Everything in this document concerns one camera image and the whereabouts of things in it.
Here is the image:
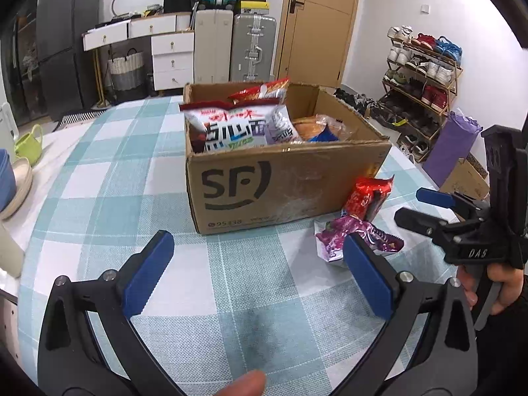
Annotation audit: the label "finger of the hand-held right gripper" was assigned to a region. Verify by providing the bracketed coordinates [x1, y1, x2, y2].
[416, 187, 489, 220]
[394, 208, 463, 239]

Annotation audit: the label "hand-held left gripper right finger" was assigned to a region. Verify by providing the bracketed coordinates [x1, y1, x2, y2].
[330, 233, 479, 396]

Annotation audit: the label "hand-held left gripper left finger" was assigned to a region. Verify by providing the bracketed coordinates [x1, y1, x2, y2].
[37, 230, 182, 396]

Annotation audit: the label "purple cartoon snack packet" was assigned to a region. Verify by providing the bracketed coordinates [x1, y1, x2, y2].
[314, 214, 404, 265]

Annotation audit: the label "small red snack packet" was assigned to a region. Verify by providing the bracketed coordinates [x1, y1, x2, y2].
[343, 175, 394, 221]

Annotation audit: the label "brown cardboard box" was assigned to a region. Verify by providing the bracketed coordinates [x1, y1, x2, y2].
[182, 82, 392, 236]

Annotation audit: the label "bread loaf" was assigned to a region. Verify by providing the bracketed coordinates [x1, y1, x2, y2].
[293, 115, 351, 143]

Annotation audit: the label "long purple white packet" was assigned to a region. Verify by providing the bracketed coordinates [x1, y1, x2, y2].
[264, 105, 304, 146]

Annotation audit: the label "white red noodle packet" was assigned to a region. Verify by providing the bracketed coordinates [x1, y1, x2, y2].
[179, 101, 285, 153]

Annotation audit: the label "red orange chips packet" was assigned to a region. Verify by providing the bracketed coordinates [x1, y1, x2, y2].
[228, 78, 290, 106]

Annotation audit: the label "person's right hand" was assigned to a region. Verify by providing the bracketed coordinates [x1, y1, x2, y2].
[456, 262, 528, 314]

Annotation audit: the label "person's left hand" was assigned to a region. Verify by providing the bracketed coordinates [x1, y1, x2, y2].
[216, 370, 267, 396]

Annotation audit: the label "flat cardboard sheet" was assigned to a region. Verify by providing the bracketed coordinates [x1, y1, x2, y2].
[439, 154, 491, 201]

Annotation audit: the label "purple bag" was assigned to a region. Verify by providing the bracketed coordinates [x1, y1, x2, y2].
[423, 109, 483, 188]

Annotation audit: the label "wooden shoe rack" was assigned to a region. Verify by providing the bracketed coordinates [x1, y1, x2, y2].
[377, 35, 463, 161]

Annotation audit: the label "checkered tablecloth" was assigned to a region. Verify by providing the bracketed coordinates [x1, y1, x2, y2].
[8, 88, 454, 396]

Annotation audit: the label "blue snack wrapper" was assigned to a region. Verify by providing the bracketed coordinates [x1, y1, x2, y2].
[309, 126, 341, 143]

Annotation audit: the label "pile of loose sneakers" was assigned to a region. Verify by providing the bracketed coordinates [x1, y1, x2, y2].
[333, 88, 390, 121]

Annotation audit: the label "rows of racked shoes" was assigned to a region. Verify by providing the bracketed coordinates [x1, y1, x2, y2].
[381, 25, 463, 159]

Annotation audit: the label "white plate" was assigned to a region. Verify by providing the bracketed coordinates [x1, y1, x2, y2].
[0, 159, 34, 220]

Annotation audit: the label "blue bowl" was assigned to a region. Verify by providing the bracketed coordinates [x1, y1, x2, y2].
[0, 148, 18, 213]

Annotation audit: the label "striped floor mat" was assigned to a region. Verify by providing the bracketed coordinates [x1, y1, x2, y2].
[62, 109, 108, 126]

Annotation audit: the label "green watering can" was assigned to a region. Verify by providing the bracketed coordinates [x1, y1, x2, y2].
[14, 124, 45, 168]

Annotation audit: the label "wooden door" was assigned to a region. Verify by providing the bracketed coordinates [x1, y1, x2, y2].
[273, 0, 364, 89]

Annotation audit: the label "woven laundry basket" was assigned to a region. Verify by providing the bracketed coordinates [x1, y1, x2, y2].
[107, 49, 146, 91]

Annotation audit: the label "white appliance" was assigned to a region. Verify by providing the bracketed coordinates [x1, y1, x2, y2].
[0, 103, 19, 141]

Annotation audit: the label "white drawer cabinet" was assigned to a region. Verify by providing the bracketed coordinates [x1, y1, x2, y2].
[82, 13, 195, 91]

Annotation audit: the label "silver suitcase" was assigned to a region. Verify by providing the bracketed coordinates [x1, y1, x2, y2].
[230, 13, 278, 83]

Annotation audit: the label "beige suitcase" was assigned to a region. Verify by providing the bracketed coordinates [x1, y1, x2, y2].
[194, 8, 234, 85]

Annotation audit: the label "black refrigerator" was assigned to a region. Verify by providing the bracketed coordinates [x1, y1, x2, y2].
[35, 0, 104, 122]

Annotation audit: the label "dark glass cabinet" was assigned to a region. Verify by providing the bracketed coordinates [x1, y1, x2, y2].
[0, 4, 42, 104]

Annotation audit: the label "yellow black shoe box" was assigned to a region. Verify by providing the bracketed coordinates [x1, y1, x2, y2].
[239, 1, 271, 15]

